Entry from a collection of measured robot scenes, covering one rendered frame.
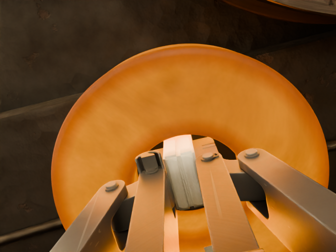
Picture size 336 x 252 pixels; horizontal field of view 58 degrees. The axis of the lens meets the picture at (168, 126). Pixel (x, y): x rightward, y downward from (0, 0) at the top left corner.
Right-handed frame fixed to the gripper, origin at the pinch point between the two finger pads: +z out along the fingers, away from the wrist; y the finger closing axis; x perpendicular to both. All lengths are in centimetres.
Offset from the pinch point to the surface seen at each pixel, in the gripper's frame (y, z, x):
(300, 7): 9.9, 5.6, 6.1
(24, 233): -20.9, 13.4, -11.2
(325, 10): 11.5, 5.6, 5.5
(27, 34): -15.5, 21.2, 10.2
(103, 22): -6.2, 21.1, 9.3
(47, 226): -18.0, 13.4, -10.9
